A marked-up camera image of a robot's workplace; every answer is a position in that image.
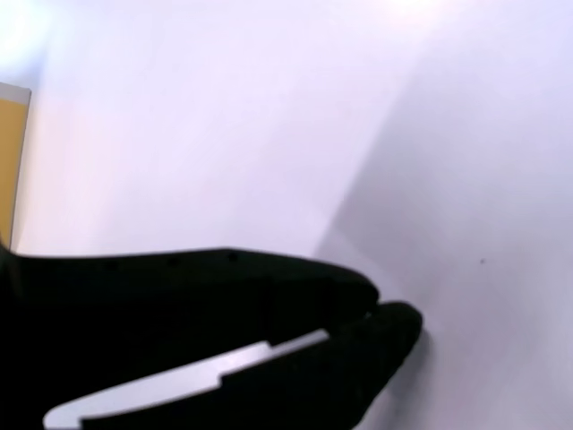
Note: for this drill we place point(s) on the yellow open box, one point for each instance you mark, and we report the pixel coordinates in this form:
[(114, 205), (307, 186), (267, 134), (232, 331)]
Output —
[(11, 157)]

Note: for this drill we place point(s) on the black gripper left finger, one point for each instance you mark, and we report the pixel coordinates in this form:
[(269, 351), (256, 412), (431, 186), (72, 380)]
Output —
[(156, 304)]

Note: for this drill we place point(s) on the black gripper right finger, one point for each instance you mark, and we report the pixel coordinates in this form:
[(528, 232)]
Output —
[(313, 385)]

